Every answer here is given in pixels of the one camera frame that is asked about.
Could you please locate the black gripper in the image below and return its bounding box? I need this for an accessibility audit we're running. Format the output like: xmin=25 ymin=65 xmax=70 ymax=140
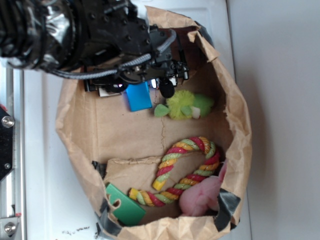
xmin=83 ymin=24 xmax=191 ymax=99

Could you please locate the blue rectangular block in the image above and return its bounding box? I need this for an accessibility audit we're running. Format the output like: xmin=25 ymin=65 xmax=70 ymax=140
xmin=126 ymin=82 xmax=152 ymax=112

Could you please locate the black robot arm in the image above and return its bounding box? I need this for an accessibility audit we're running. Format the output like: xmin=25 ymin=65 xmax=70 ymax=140
xmin=0 ymin=0 xmax=189 ymax=98

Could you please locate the green fuzzy plush toy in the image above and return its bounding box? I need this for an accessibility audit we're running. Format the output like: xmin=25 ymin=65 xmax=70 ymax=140
xmin=154 ymin=90 xmax=215 ymax=120

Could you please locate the brown paper bag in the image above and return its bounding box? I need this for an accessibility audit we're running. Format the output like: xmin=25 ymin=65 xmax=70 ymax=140
xmin=56 ymin=6 xmax=252 ymax=240

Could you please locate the pink plush bunny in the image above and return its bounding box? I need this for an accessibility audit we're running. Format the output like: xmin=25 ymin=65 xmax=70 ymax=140
xmin=179 ymin=162 xmax=227 ymax=217

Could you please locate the grey braided cable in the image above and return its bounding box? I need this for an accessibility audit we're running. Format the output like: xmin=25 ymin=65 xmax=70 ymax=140
xmin=51 ymin=28 xmax=178 ymax=81

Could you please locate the multicolour twisted rope toy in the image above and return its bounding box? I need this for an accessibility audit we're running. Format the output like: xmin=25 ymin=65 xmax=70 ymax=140
xmin=128 ymin=136 xmax=221 ymax=208

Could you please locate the black metal bracket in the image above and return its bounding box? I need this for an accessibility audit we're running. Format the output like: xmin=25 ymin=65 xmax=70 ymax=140
xmin=0 ymin=104 xmax=15 ymax=182

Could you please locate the aluminium frame rail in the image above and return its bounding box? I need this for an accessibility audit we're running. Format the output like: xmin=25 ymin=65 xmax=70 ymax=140
xmin=0 ymin=66 xmax=27 ymax=240

